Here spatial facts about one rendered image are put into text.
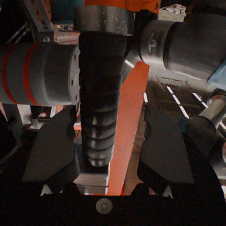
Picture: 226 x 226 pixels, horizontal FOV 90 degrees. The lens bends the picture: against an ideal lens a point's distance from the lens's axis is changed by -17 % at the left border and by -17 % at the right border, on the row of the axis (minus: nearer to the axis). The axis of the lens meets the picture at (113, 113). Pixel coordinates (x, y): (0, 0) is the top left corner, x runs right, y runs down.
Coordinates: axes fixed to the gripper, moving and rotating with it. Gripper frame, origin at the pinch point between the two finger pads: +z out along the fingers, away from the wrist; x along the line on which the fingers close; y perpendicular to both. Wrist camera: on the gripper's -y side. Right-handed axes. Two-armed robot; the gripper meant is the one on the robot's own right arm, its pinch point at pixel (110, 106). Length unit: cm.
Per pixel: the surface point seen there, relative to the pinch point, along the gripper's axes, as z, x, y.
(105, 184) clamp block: -2.5, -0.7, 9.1
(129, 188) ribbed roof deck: 352, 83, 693
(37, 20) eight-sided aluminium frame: 36.1, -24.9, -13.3
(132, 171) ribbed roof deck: 462, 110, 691
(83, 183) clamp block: -2.5, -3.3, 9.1
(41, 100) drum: 10.7, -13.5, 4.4
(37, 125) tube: 18.0, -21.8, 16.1
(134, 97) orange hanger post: 60, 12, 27
